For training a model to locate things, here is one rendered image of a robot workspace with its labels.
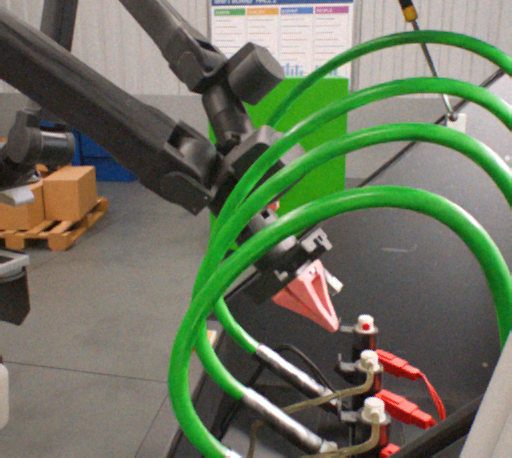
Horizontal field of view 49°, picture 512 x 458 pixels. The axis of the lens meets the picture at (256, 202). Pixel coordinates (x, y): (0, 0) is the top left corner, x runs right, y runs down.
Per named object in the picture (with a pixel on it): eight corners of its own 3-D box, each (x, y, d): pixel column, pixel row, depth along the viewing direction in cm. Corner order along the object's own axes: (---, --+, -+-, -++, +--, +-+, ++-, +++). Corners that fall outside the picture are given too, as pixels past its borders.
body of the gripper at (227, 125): (287, 150, 79) (269, 111, 82) (230, 141, 72) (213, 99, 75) (261, 178, 82) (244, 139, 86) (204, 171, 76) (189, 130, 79)
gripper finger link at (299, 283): (344, 330, 59) (288, 260, 60) (296, 363, 62) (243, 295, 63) (359, 307, 65) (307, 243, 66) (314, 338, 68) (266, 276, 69)
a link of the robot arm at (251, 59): (212, 74, 89) (174, 62, 83) (261, 24, 84) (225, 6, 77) (244, 134, 85) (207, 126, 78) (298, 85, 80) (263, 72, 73)
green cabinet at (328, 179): (335, 229, 484) (340, 75, 453) (341, 263, 400) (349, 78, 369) (226, 226, 491) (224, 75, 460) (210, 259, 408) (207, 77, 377)
